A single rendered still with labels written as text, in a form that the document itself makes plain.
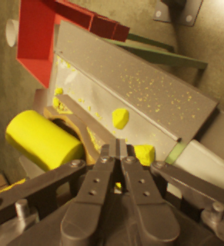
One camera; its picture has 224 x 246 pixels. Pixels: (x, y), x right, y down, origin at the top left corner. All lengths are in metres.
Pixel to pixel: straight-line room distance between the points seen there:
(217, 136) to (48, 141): 0.23
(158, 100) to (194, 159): 0.08
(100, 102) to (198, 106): 0.15
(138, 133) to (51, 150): 0.12
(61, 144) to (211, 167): 0.19
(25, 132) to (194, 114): 0.23
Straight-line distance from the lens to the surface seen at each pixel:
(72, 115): 0.29
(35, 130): 0.27
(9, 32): 2.68
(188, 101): 0.21
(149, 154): 0.23
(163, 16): 1.37
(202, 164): 0.23
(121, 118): 0.25
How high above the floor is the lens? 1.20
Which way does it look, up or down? 46 degrees down
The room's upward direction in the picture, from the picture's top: 107 degrees counter-clockwise
